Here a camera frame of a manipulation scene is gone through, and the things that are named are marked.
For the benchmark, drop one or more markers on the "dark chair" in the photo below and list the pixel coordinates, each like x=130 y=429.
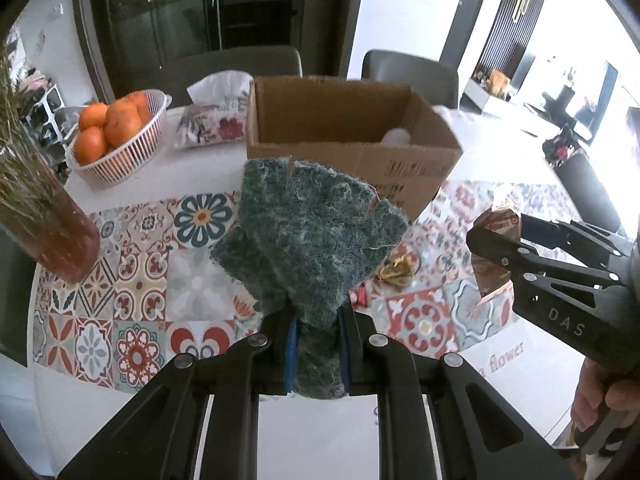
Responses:
x=174 y=77
x=433 y=81
x=588 y=193

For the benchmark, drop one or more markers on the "brown cardboard box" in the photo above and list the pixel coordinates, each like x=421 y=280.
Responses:
x=340 y=124

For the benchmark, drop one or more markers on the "middle dark chair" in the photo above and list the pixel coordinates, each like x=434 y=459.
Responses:
x=433 y=81

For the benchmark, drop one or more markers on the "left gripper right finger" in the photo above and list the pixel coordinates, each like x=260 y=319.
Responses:
x=439 y=418

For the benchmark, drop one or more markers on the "shoe rack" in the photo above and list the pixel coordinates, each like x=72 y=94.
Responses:
x=40 y=114

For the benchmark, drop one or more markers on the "white bunny plush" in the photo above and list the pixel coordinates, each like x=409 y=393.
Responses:
x=396 y=136

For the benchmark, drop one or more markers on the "right side dark chair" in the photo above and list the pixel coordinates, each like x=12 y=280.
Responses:
x=588 y=193

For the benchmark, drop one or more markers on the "green knitted cloth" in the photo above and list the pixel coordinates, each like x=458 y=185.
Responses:
x=308 y=235

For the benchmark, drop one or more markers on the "oranges pile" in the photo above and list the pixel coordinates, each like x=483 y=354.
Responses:
x=103 y=128

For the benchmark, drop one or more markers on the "glass vase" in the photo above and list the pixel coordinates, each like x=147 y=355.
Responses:
x=43 y=219

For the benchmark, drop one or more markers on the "white tv console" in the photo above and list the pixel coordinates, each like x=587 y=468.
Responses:
x=489 y=104

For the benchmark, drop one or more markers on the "floral tissue box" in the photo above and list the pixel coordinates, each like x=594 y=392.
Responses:
x=218 y=111

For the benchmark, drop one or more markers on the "yellow toy keychain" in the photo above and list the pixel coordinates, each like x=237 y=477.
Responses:
x=398 y=270

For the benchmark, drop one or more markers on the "black glass cabinet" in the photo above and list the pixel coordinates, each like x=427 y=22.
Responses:
x=133 y=44

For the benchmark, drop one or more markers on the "copper foil snack bag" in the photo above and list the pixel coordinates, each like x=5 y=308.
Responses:
x=504 y=222

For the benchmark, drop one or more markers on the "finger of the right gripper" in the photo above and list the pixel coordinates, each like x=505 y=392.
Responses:
x=582 y=240
x=524 y=259

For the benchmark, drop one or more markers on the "red candy wrapper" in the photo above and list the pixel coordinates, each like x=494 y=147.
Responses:
x=360 y=296

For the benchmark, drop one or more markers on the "white basket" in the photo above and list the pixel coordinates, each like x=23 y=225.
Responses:
x=122 y=162

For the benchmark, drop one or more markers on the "patterned table runner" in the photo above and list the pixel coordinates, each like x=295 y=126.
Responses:
x=154 y=292

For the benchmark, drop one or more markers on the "left dark chair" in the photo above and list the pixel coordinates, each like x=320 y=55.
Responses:
x=174 y=77

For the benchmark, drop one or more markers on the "dried flower bouquet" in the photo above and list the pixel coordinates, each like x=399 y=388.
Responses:
x=16 y=145

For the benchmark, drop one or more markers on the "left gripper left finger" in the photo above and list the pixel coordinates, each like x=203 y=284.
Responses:
x=196 y=418

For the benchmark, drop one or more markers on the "right hand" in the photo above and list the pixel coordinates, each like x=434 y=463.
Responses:
x=622 y=395

